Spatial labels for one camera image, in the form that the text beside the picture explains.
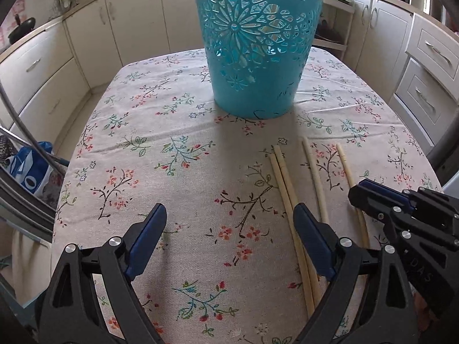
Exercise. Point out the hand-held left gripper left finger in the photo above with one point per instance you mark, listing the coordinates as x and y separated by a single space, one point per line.
147 240

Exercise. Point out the black wok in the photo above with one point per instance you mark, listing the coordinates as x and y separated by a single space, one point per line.
328 30

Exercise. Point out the cream drawer unit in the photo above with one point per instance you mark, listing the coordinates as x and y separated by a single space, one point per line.
430 79

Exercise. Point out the grey sliding door frame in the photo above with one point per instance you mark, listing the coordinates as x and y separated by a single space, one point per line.
21 208

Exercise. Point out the white storage trolley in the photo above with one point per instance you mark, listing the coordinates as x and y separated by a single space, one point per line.
340 7

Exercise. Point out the blue and white plastic bag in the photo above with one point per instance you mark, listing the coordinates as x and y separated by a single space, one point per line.
28 172

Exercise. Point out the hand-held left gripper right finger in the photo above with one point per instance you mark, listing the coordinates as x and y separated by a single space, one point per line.
315 243

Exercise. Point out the blue plastic cutout basket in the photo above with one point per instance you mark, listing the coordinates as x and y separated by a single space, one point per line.
258 79

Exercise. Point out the pale wooden chopstick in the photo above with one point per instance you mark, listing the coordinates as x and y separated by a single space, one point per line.
315 182
346 168
287 177
287 208

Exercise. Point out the black cooking pot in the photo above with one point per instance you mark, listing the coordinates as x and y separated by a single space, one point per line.
21 30

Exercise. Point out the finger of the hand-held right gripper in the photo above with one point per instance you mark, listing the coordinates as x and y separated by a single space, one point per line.
387 192
369 200

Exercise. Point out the floral tablecloth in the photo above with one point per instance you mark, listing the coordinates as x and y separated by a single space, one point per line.
179 193

